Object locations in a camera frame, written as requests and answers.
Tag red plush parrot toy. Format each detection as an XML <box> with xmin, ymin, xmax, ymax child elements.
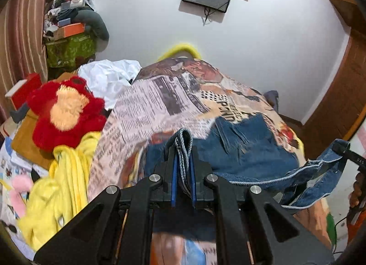
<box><xmin>27</xmin><ymin>76</ymin><xmax>107</xmax><ymax>152</ymax></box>

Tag pink plush toy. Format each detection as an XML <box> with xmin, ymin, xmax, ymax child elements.
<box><xmin>9</xmin><ymin>175</ymin><xmax>33</xmax><ymax>218</ymax></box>

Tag striped brown curtain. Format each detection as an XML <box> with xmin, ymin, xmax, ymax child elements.
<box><xmin>1</xmin><ymin>0</ymin><xmax>54</xmax><ymax>122</ymax></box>

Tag pile of clutter items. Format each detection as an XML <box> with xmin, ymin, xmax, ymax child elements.
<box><xmin>43</xmin><ymin>0</ymin><xmax>95</xmax><ymax>42</ymax></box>

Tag green patterned storage box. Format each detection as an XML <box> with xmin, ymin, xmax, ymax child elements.
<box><xmin>45</xmin><ymin>33</ymin><xmax>96</xmax><ymax>68</ymax></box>

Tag white cloth bundle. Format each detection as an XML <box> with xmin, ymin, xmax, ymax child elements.
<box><xmin>78</xmin><ymin>60</ymin><xmax>141</xmax><ymax>110</ymax></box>

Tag grey neck pillow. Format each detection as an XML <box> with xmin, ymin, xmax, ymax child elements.
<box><xmin>71</xmin><ymin>10</ymin><xmax>110</xmax><ymax>42</ymax></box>

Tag blue denim jeans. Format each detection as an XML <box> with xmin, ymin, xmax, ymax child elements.
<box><xmin>144</xmin><ymin>113</ymin><xmax>351</xmax><ymax>243</ymax></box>

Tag person right hand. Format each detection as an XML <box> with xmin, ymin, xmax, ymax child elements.
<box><xmin>349</xmin><ymin>181</ymin><xmax>362</xmax><ymax>207</ymax></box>

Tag red book box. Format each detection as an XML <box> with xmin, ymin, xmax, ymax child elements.
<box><xmin>5</xmin><ymin>73</ymin><xmax>42</xmax><ymax>110</ymax></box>

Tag orange shoe box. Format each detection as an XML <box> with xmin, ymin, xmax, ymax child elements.
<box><xmin>53</xmin><ymin>23</ymin><xmax>85</xmax><ymax>40</ymax></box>

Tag yellow fleece blanket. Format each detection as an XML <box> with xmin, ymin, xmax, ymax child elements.
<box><xmin>17</xmin><ymin>45</ymin><xmax>202</xmax><ymax>250</ymax></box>

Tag blue grey backpack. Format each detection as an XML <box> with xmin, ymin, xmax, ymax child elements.
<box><xmin>264</xmin><ymin>90</ymin><xmax>279</xmax><ymax>113</ymax></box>

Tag printed newspaper pattern blanket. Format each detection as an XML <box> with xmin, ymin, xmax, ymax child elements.
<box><xmin>88</xmin><ymin>58</ymin><xmax>336</xmax><ymax>264</ymax></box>

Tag brown wooden door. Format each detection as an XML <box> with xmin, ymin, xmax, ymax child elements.
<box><xmin>302</xmin><ymin>0</ymin><xmax>365</xmax><ymax>159</ymax></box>

